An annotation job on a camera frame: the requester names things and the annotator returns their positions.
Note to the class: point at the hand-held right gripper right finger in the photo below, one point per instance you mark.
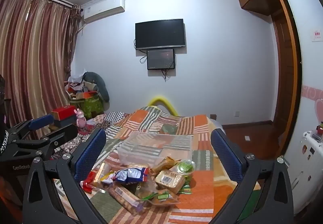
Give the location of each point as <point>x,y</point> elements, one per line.
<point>227,155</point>

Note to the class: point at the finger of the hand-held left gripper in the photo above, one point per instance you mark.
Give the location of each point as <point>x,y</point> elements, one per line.
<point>41,120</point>
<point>64,134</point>

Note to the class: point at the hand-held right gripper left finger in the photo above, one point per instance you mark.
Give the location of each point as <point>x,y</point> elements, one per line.
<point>90,154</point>

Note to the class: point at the blue snack packet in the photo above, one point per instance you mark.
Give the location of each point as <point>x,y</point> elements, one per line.
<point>130,174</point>

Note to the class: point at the small green snack packet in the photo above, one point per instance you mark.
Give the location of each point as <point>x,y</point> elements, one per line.
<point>186,186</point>

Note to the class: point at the purple cracker pack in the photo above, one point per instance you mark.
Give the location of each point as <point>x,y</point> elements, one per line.
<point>126,198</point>

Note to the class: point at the clear plastic box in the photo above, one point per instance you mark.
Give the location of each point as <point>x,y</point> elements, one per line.
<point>154,145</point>

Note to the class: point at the green-edged biscuit packet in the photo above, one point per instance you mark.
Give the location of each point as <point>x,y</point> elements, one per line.
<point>162,197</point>

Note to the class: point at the red and black box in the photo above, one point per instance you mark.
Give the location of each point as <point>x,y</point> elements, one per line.
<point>64,115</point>

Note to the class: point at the pink plush toy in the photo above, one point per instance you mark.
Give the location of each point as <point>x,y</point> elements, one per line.
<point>80,119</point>

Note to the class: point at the red snack packet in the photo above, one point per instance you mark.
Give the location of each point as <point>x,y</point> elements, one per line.
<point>89,182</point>

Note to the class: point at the yellow and white snack packet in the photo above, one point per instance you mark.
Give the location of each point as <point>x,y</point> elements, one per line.
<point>107,178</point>

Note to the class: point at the green printed box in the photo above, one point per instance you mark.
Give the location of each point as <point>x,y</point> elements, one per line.
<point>88,107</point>

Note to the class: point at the orange patchwork blanket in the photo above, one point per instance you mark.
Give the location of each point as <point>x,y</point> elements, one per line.
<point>201,188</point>

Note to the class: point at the patterned bed sheet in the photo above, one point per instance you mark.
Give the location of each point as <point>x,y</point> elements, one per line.
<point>111,117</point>

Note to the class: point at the green jelly cup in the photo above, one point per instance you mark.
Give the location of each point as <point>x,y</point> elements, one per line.
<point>185,167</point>

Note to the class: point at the pile of household clutter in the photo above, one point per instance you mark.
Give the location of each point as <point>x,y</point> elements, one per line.
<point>75,86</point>

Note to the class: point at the green cloth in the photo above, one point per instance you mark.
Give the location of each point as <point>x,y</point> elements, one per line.
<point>249,203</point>

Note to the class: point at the grey rolled cushion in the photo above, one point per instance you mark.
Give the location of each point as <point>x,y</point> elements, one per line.
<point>99,83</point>

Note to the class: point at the brown bread packet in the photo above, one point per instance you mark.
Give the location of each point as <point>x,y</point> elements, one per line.
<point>169,179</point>

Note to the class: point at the orange pastry packet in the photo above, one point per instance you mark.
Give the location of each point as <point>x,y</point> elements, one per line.
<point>164,164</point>

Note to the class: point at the striped brown curtain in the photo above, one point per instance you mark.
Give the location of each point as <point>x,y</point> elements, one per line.
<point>32,49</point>

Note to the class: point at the white appliance with magnets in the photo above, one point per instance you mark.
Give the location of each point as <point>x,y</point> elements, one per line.
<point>302,163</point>

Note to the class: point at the yellow padded hoop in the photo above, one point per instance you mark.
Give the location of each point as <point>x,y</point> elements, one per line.
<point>161,100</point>

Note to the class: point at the wooden door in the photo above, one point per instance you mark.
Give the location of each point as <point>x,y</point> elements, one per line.
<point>280,75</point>

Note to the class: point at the white air conditioner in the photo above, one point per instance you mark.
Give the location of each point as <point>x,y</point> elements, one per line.
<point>103,10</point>

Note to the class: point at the brown wall socket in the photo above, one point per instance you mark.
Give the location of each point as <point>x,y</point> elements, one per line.
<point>213,116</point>

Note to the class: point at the wooden door frame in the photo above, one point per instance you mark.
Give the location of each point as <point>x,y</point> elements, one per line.
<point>295,62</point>

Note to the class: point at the small black wall monitor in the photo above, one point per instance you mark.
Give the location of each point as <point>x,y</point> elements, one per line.
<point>160,59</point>

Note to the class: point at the black wall television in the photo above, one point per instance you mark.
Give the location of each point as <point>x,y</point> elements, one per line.
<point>160,34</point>

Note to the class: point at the red and white wall sticker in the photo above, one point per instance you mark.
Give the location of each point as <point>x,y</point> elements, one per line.
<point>316,36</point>

